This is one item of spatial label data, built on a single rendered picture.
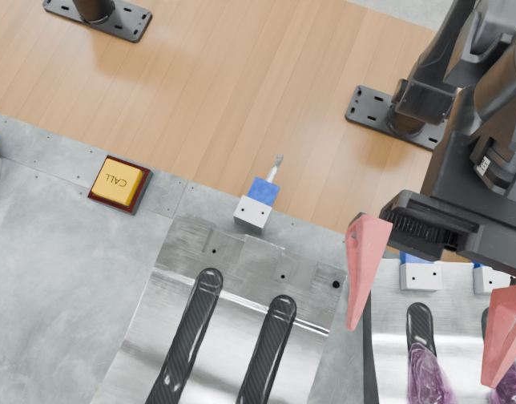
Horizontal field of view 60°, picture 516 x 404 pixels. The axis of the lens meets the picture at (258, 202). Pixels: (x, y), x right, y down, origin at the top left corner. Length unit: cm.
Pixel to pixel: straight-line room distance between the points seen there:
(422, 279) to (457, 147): 37
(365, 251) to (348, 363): 45
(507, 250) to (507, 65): 12
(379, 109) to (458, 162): 51
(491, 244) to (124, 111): 66
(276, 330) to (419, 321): 21
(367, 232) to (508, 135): 10
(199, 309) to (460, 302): 38
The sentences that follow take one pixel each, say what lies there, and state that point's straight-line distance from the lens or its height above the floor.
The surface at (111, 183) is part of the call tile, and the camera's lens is 76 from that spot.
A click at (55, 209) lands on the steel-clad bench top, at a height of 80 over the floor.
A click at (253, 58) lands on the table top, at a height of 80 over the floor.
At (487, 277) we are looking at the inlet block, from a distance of 72.
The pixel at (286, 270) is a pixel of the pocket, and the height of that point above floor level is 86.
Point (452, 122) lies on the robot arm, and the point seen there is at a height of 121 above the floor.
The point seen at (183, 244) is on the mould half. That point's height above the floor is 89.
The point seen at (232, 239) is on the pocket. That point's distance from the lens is 67.
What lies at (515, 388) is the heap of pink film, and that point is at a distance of 72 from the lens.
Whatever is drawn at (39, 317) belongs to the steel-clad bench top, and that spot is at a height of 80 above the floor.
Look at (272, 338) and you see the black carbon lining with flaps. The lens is 64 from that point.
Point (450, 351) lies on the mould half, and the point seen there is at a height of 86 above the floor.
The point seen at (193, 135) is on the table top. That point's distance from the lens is 80.
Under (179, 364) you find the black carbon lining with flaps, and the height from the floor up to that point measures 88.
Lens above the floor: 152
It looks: 75 degrees down
